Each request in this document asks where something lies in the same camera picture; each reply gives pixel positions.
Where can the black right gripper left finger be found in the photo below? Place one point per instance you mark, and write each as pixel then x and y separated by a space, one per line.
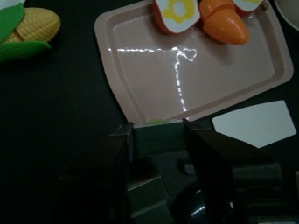
pixel 93 175

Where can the toy orange carrot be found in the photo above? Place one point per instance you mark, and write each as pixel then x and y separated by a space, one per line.
pixel 222 22

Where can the beige round pan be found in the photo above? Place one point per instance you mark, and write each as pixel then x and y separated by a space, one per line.
pixel 289 11

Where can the toy corn cob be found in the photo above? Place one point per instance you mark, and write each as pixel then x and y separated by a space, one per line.
pixel 26 29

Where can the toy egg slice red rim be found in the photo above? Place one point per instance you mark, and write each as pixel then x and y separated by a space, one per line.
pixel 246 5
pixel 174 14

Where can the white card piece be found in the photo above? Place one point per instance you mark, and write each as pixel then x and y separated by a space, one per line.
pixel 254 124

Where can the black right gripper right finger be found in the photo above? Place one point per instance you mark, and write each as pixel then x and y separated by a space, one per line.
pixel 225 175

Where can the green sushi piece toy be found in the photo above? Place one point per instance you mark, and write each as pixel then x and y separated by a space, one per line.
pixel 158 137

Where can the pink plastic tray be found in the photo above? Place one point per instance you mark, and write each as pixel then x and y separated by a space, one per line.
pixel 193 73

